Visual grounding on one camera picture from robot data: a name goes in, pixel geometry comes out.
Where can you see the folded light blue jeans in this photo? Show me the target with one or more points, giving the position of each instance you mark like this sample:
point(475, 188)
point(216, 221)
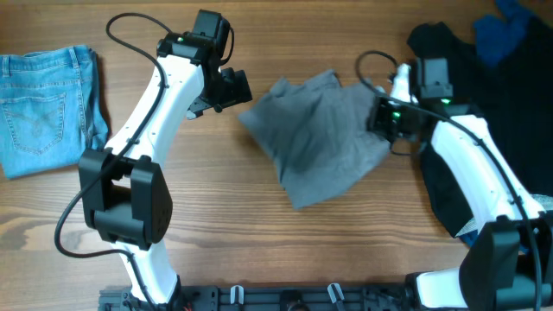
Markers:
point(50, 110)

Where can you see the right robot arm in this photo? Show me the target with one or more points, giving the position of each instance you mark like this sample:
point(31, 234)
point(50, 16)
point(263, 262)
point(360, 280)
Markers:
point(509, 266)

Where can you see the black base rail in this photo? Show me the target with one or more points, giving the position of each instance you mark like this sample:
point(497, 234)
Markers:
point(373, 297)

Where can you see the dark blue garment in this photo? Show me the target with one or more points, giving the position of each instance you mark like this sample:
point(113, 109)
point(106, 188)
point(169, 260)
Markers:
point(496, 38)

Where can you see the grey shorts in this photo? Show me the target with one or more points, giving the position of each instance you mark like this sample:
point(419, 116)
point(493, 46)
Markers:
point(316, 135)

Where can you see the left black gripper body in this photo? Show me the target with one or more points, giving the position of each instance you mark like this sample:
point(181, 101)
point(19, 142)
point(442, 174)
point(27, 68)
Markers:
point(236, 86)

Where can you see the black garment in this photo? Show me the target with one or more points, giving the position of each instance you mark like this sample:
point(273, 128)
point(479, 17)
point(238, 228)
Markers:
point(515, 97)

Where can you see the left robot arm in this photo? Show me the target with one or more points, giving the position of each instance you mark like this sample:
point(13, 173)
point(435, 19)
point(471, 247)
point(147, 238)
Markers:
point(124, 194)

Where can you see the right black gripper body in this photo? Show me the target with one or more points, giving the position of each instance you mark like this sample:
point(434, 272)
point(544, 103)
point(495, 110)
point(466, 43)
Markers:
point(381, 121)

